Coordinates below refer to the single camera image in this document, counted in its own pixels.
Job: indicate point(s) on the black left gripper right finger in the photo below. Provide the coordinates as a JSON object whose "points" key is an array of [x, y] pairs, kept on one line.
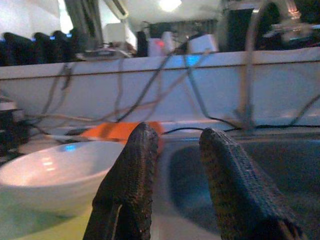
{"points": [[237, 195]]}

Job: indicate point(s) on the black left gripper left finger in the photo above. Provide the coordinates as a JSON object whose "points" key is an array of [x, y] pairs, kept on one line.
{"points": [[125, 195]]}

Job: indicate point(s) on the white bowl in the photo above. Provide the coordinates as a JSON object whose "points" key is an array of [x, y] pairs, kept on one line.
{"points": [[50, 170]]}

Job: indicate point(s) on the stainless steel sink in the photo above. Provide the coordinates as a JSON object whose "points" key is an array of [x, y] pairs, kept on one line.
{"points": [[287, 162]]}

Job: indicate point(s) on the orange bowl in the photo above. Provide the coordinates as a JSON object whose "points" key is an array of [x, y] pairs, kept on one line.
{"points": [[110, 132]]}

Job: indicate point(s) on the pale tipped chopstick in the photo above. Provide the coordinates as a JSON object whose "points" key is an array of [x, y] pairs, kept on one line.
{"points": [[62, 137]]}

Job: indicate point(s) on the green plate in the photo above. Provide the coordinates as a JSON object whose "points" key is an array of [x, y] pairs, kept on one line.
{"points": [[37, 225]]}

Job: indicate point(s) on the metal faucet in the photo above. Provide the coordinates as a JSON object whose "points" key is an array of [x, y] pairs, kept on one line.
{"points": [[247, 75]]}

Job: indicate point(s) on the black power strip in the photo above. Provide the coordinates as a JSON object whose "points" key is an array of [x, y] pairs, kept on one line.
{"points": [[10, 130]]}

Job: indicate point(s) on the white container with red light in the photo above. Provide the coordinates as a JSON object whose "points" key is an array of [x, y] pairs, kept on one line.
{"points": [[160, 45]]}

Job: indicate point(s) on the white box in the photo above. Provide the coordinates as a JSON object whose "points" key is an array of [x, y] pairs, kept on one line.
{"points": [[202, 43]]}

